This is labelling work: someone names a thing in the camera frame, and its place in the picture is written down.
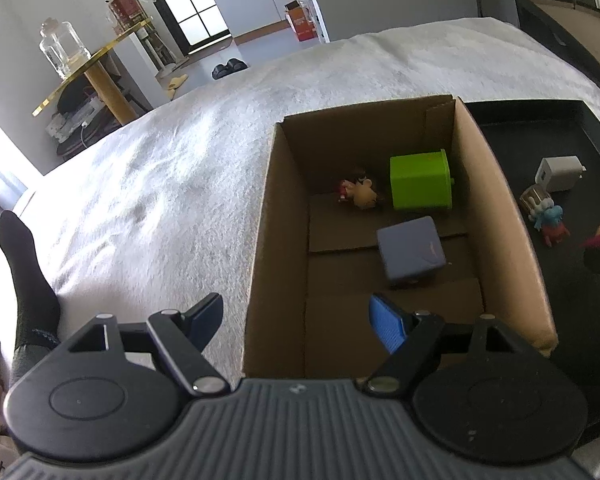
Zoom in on purple-grey cube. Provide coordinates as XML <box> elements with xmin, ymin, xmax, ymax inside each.
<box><xmin>376</xmin><ymin>216</ymin><xmax>448</xmax><ymax>287</ymax></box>

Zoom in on brown-haired girl figurine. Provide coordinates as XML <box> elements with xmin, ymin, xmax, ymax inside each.
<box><xmin>337</xmin><ymin>171</ymin><xmax>386</xmax><ymax>210</ymax></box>

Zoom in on green hexagonal container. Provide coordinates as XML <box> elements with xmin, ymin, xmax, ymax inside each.
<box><xmin>389</xmin><ymin>150</ymin><xmax>454</xmax><ymax>210</ymax></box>

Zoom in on white fluffy blanket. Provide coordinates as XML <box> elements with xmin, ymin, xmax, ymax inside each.
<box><xmin>9</xmin><ymin>15</ymin><xmax>600</xmax><ymax>480</ymax></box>

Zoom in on brown cardboard box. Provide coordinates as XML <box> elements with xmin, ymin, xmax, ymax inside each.
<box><xmin>242</xmin><ymin>96</ymin><xmax>558</xmax><ymax>379</ymax></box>

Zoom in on black sock leg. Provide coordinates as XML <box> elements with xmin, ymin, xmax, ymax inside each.
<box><xmin>0</xmin><ymin>210</ymin><xmax>62</xmax><ymax>391</ymax></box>

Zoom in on blue-haired small figurine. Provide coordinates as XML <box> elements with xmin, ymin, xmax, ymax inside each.
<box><xmin>518</xmin><ymin>184</ymin><xmax>570</xmax><ymax>247</ymax></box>

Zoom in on gold round side table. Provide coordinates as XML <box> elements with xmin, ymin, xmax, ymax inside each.
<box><xmin>31</xmin><ymin>18</ymin><xmax>151</xmax><ymax>126</ymax></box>

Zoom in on white power adapter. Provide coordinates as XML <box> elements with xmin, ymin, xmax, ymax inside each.
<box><xmin>534</xmin><ymin>156</ymin><xmax>586</xmax><ymax>193</ymax></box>

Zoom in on beige slippers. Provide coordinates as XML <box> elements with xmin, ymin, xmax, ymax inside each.
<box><xmin>166</xmin><ymin>74</ymin><xmax>188</xmax><ymax>100</ymax></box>

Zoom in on black tray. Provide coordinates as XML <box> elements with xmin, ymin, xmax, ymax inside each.
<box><xmin>468</xmin><ymin>100</ymin><xmax>600</xmax><ymax>443</ymax></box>

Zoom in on black slippers pair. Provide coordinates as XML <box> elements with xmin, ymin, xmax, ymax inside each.
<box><xmin>211</xmin><ymin>58</ymin><xmax>248</xmax><ymax>80</ymax></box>

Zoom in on orange cardboard box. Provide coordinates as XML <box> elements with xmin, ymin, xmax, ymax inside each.
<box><xmin>285</xmin><ymin>0</ymin><xmax>317</xmax><ymax>42</ymax></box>

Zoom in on clear glass jar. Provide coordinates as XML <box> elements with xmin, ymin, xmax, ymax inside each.
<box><xmin>38</xmin><ymin>18</ymin><xmax>91</xmax><ymax>80</ymax></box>

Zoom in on red tin can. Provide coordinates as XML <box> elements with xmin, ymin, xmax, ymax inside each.
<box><xmin>108</xmin><ymin>0</ymin><xmax>146</xmax><ymax>29</ymax></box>

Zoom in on black bed frame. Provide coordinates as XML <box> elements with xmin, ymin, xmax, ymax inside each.
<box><xmin>516</xmin><ymin>0</ymin><xmax>600</xmax><ymax>81</ymax></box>

